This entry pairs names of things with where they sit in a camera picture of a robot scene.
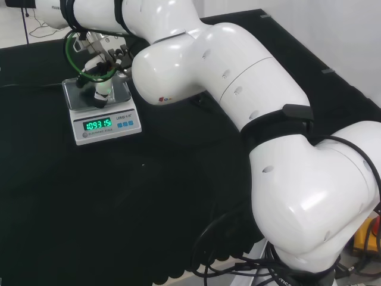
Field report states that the white electronic balance steel pan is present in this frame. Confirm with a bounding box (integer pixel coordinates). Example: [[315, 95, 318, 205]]
[[61, 77, 143, 147]]

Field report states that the black cable bundle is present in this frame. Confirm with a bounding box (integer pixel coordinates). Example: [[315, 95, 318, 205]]
[[190, 205, 301, 286]]

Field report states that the black balance power cable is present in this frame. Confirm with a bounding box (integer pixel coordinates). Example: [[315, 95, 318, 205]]
[[0, 82, 64, 89]]

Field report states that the thin black floor cable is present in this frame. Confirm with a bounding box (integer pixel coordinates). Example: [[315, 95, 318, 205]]
[[20, 5, 65, 39]]

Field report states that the green cable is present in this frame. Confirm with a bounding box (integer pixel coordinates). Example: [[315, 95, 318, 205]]
[[64, 29, 117, 82]]

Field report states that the black bench cloth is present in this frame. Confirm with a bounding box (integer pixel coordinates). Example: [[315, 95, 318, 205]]
[[0, 8, 381, 286]]

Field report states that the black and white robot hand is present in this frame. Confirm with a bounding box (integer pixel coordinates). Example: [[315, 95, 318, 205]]
[[74, 43, 133, 108]]

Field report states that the clear glass beaker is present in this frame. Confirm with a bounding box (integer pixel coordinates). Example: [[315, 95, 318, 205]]
[[94, 77, 117, 104]]

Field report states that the yellow stop button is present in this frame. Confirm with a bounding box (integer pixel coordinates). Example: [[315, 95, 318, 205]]
[[352, 216, 381, 257]]

